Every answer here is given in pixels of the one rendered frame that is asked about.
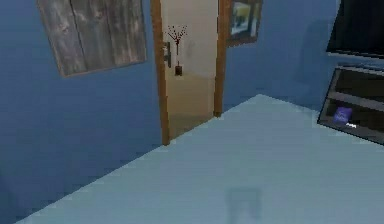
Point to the red twig plant in black pot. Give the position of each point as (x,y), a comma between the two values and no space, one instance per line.
(178,50)

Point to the dark grey shelf stand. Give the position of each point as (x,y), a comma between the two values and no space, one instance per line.
(358,103)

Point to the brown framed landscape picture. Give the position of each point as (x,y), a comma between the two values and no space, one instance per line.
(245,20)

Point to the purple box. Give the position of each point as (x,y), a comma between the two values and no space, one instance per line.
(342,115)

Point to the small white object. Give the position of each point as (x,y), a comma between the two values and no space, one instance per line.
(351,125)

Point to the black television set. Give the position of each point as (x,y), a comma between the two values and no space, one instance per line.
(361,26)

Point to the brown wooden door frame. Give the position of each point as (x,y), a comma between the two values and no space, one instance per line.
(161,83)

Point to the grey wooden plank wall picture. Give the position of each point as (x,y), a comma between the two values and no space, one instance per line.
(93,33)

